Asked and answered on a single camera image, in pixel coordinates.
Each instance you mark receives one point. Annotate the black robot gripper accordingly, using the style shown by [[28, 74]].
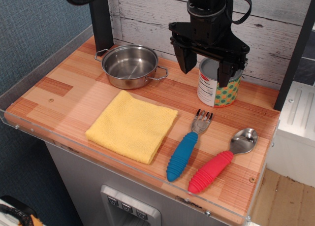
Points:
[[212, 38]]

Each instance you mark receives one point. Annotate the small stainless steel pot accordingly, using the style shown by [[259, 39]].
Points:
[[130, 66]]

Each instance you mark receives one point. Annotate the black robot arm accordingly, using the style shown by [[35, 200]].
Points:
[[214, 8]]

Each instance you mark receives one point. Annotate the yellow folded towel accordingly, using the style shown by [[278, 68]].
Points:
[[132, 128]]

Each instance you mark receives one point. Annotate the toy food can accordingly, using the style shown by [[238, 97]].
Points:
[[209, 91]]

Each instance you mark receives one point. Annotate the white appliance top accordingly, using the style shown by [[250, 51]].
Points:
[[298, 112]]

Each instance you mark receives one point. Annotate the clear acrylic table guard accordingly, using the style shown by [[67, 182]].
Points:
[[61, 99]]

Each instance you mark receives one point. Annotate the silver dispenser button panel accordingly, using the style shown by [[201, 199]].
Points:
[[124, 210]]

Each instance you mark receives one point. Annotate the grey toy fridge cabinet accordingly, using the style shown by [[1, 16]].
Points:
[[83, 178]]

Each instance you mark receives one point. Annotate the black orange object corner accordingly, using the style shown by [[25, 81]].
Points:
[[15, 213]]

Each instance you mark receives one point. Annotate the dark right upright post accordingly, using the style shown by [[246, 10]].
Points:
[[296, 56]]

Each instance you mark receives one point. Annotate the dark upright post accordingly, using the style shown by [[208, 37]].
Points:
[[296, 56], [101, 22]]

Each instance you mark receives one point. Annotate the red handled spoon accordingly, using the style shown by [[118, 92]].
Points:
[[242, 142]]

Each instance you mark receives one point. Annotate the blue handled fork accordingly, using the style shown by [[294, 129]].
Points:
[[182, 153]]

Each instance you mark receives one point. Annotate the dark left upright post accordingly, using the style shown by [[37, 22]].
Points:
[[101, 22]]

